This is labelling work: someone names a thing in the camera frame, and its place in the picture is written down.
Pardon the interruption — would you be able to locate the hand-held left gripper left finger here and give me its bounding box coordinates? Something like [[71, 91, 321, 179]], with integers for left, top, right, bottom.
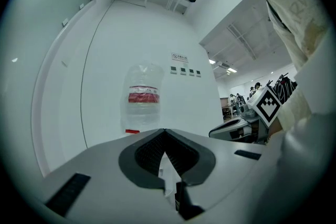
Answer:
[[33, 128, 182, 224]]

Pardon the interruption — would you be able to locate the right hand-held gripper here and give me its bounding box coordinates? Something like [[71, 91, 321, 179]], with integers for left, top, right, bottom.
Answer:
[[208, 86, 283, 144]]

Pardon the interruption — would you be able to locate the wooden desk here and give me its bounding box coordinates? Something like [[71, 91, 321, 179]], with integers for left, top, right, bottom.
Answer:
[[219, 97, 237, 122]]

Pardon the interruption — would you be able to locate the person's right forearm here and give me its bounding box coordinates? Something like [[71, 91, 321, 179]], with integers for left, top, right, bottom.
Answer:
[[269, 116, 284, 137]]

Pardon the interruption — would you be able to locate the black white striped bag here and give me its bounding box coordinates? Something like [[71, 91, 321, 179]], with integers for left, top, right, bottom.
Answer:
[[266, 73, 298, 103]]

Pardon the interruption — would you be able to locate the clear water bottle red label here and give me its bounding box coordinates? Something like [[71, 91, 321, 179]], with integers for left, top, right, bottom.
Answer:
[[121, 61, 165, 132]]

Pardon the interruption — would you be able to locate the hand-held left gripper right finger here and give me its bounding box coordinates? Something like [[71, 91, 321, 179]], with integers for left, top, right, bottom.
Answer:
[[164, 128, 279, 224]]

